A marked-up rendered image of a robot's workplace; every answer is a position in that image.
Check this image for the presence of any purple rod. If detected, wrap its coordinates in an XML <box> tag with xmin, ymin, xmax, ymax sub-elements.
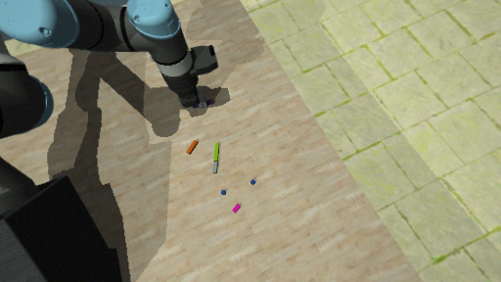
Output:
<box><xmin>193</xmin><ymin>99</ymin><xmax>213</xmax><ymax>109</ymax></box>

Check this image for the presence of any lime green rod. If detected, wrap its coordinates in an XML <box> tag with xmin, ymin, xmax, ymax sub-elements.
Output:
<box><xmin>213</xmin><ymin>143</ymin><xmax>219</xmax><ymax>162</ymax></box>

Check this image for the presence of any orange rod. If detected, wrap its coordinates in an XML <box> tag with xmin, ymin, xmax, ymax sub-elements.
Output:
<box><xmin>187</xmin><ymin>140</ymin><xmax>198</xmax><ymax>155</ymax></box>

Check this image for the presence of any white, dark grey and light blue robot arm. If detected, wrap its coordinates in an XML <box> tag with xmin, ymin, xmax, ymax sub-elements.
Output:
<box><xmin>0</xmin><ymin>0</ymin><xmax>188</xmax><ymax>214</ymax></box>

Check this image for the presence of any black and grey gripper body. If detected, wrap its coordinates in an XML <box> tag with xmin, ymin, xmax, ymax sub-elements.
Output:
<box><xmin>150</xmin><ymin>45</ymin><xmax>218</xmax><ymax>108</ymax></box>

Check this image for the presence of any magenta rectangular block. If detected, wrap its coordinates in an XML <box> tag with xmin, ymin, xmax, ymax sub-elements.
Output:
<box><xmin>232</xmin><ymin>204</ymin><xmax>241</xmax><ymax>213</ymax></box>

